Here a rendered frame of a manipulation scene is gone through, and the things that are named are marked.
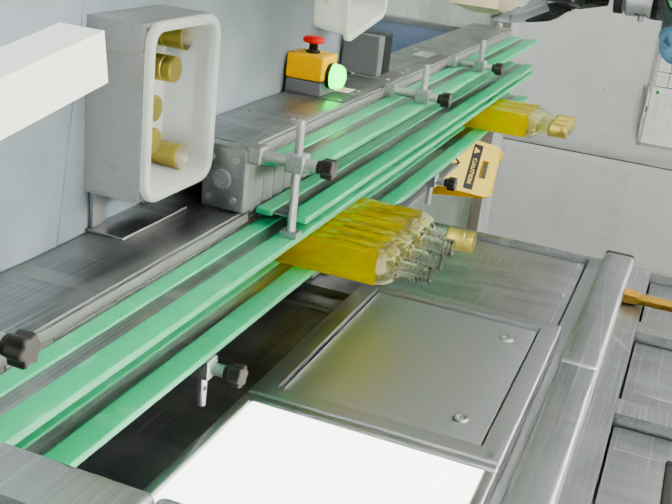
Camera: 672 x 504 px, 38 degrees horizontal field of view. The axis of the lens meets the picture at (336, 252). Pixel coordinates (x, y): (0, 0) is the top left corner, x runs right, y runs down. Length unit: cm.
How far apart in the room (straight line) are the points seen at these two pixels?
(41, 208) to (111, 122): 13
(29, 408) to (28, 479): 42
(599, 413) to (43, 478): 106
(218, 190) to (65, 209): 25
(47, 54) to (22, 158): 14
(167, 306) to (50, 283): 13
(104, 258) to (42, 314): 17
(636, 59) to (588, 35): 37
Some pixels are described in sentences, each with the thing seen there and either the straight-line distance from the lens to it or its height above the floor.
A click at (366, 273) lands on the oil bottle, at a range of 143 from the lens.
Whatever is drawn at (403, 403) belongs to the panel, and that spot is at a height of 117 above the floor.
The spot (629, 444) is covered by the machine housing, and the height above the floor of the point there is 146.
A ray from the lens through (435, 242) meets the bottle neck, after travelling 152.
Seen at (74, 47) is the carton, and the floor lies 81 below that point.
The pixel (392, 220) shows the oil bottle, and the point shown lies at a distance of 154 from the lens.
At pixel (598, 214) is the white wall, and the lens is 749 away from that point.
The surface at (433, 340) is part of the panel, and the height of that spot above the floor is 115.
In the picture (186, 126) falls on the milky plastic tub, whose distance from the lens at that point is 137.
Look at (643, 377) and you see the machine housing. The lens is 165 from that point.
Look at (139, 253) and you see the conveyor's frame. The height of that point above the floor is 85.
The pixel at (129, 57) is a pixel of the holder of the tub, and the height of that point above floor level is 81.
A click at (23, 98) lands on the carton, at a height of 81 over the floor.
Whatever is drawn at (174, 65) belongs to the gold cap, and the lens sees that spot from 129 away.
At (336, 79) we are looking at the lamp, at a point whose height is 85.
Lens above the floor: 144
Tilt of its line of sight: 18 degrees down
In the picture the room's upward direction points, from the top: 104 degrees clockwise
